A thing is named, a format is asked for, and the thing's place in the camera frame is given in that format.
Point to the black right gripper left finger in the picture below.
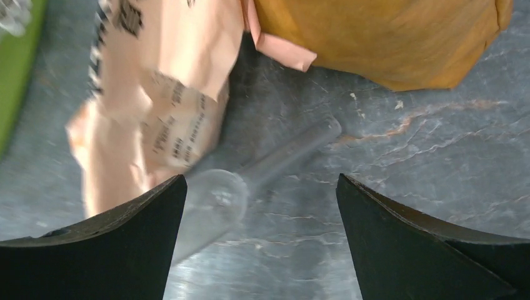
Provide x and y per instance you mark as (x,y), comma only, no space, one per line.
(122,253)

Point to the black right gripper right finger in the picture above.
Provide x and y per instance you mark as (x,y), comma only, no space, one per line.
(402,253)

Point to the clear plastic scoop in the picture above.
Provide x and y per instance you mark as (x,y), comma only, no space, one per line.
(217,199)

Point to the pink cat litter bag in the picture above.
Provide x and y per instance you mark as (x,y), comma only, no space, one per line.
(159,80)

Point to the cream green litter box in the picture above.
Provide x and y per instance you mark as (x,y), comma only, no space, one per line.
(21,25)

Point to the orange paper bag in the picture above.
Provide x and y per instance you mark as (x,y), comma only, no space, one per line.
(401,45)

